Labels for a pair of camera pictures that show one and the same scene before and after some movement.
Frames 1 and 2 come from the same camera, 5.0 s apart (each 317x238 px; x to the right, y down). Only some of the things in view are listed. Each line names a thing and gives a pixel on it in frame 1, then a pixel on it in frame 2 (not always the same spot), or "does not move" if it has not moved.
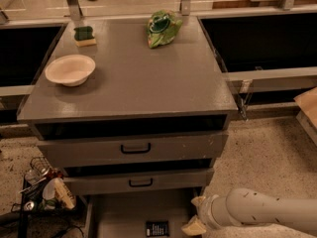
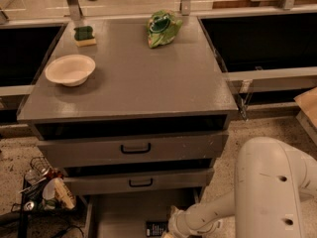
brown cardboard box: [307, 102] does not move
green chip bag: [161, 28] does not move
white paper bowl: [69, 69] does not move
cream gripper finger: [193, 226] to [166, 235]
